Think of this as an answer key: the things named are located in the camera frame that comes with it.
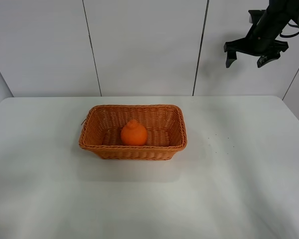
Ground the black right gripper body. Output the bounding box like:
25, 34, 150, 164
224, 0, 299, 55

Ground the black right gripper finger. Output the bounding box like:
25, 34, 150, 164
225, 51, 237, 68
257, 51, 281, 68

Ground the orange fruit with stem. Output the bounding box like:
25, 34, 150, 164
121, 119, 148, 146

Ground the orange wicker basket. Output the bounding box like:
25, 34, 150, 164
79, 105, 187, 160

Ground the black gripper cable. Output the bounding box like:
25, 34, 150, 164
279, 0, 299, 47

